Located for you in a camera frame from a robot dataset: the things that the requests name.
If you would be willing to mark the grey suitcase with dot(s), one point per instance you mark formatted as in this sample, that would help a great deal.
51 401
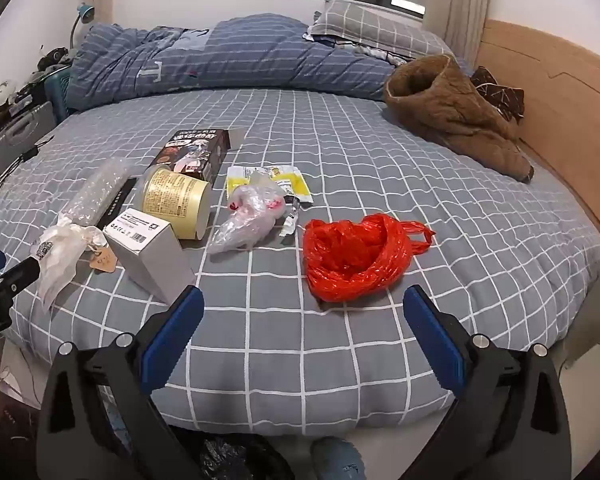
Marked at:
15 135

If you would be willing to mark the dark plastic bag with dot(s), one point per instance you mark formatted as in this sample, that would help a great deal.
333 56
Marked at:
225 460

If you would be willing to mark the yellow snack packet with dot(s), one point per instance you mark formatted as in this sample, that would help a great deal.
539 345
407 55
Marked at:
295 182

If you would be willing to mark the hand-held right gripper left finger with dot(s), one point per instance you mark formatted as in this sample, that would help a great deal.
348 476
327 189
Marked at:
172 340

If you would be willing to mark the wooden headboard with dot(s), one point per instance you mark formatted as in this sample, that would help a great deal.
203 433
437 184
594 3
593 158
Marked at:
570 110

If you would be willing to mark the bubble wrap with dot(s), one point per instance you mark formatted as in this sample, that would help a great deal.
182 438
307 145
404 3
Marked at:
95 190

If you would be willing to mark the red plastic bag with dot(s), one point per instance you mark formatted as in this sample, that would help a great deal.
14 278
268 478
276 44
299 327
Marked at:
350 260

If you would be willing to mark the teal desk lamp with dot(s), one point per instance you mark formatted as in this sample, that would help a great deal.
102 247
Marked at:
86 12

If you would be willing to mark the dark printed box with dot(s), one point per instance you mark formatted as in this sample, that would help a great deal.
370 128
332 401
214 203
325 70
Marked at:
195 152

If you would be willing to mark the white cardboard box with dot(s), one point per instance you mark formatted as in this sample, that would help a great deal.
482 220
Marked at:
150 260

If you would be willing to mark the dark cloth pile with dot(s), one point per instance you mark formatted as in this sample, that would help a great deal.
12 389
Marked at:
55 57

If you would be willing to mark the black packet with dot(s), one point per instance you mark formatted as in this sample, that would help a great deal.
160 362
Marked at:
119 199

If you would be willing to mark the pale yellow tub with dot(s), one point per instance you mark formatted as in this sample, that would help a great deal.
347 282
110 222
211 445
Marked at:
175 200

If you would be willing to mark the grey checked pillow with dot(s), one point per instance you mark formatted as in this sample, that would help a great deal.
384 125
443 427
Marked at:
380 25

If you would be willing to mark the dark patterned cushion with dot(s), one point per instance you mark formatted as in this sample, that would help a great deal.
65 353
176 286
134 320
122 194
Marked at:
500 92

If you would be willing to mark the brown fleece jacket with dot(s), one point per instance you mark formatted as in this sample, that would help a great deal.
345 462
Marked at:
445 110

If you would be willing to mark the blue striped duvet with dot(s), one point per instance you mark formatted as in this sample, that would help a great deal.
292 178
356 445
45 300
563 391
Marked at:
255 60

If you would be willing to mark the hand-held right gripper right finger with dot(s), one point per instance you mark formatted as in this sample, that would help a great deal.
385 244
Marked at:
435 340

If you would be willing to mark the teal plastic stool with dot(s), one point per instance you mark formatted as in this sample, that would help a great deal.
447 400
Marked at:
60 95

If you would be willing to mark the bed with grey checked sheet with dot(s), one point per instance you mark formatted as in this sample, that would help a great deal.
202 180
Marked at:
330 360

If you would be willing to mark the brown paper tag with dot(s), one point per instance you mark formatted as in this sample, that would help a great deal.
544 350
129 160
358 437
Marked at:
102 260

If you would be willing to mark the clear plastic bag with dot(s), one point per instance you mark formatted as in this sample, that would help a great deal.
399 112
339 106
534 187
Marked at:
250 220

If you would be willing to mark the clear plastic wrapper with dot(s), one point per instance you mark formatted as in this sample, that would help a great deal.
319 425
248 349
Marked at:
55 265

